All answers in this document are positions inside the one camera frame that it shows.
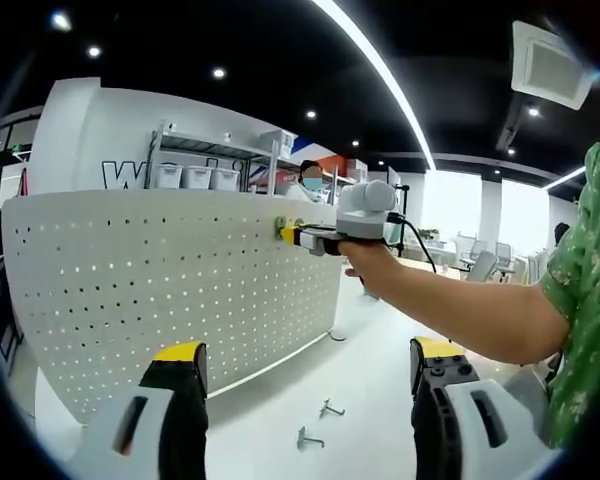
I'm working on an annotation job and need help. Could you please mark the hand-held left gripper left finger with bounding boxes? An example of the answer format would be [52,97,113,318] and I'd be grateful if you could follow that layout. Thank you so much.
[64,340,210,480]

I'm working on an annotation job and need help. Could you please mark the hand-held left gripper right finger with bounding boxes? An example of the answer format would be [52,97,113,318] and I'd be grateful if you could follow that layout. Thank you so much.
[409,335,556,480]

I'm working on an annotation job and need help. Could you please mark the white perforated mounting plate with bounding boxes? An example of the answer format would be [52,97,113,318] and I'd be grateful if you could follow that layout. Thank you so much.
[0,188,350,429]

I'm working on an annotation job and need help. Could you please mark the metal hook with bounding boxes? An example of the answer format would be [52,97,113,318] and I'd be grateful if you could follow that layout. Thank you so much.
[318,398,347,419]

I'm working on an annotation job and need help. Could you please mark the person's right hand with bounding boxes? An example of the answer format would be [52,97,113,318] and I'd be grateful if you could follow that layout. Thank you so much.
[337,234,406,297]

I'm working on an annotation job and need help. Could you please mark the black tripod stand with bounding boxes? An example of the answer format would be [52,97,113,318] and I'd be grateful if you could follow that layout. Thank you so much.
[387,167,412,257]

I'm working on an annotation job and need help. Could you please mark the long ceiling light strip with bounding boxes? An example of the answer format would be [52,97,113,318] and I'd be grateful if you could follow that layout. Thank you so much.
[312,0,435,172]

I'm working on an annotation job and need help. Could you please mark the white storage bin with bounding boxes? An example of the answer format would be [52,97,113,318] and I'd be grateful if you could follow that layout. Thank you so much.
[185,167,212,190]
[213,168,240,191]
[154,164,184,189]

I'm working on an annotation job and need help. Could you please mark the grey office chair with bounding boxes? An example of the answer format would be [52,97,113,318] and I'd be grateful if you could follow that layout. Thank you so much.
[465,249,500,285]

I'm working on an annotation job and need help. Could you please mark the grey metal shelf rack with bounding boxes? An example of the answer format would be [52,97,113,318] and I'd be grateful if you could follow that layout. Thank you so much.
[151,119,281,196]

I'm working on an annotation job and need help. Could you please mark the grey equipment cabinet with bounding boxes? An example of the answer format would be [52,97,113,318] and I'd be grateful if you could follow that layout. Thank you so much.
[0,259,25,362]

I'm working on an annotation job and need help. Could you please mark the green floral shirt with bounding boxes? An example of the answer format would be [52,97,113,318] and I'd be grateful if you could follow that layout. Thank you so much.
[537,134,600,451]

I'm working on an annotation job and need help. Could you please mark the ceiling air conditioner vent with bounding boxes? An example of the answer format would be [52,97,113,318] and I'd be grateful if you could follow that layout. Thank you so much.
[510,19,596,112]

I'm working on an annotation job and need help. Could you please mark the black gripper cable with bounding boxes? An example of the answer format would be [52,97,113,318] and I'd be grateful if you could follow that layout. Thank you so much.
[387,212,439,274]

